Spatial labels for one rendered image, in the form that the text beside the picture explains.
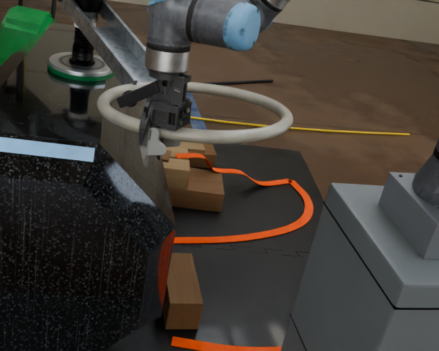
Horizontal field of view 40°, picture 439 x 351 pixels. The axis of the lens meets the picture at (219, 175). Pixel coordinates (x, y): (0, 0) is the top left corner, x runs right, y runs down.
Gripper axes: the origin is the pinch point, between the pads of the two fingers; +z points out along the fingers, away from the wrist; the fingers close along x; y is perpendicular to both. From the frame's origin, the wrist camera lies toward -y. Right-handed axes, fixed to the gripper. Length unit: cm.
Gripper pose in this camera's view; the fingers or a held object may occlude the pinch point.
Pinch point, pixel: (150, 157)
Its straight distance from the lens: 134.1
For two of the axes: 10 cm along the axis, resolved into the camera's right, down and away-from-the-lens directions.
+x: 3.8, -3.0, 8.7
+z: -1.2, 9.2, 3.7
